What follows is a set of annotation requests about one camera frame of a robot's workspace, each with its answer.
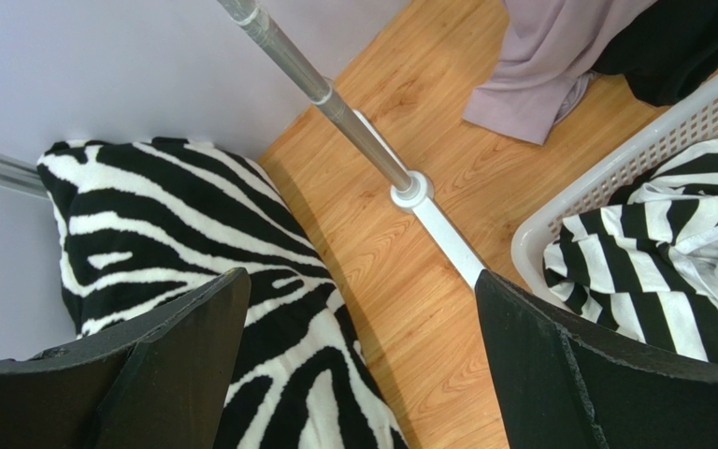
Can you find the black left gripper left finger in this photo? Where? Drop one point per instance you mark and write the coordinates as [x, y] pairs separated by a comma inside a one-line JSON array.
[[155, 381]]

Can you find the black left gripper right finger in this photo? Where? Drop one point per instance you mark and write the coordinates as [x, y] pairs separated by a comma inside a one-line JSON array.
[[564, 382]]

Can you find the black white striped tank top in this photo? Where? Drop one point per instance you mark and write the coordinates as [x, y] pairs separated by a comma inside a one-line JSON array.
[[646, 264]]

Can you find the pink lilac tank top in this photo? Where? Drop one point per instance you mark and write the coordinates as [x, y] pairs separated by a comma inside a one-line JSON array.
[[543, 65]]

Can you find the zebra striped pillow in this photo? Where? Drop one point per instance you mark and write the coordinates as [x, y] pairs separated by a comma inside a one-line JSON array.
[[143, 223]]

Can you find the white metal clothes rack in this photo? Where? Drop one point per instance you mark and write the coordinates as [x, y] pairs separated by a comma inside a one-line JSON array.
[[411, 190]]

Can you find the white plastic laundry basket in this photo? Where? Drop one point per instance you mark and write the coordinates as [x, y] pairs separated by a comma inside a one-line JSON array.
[[692, 120]]

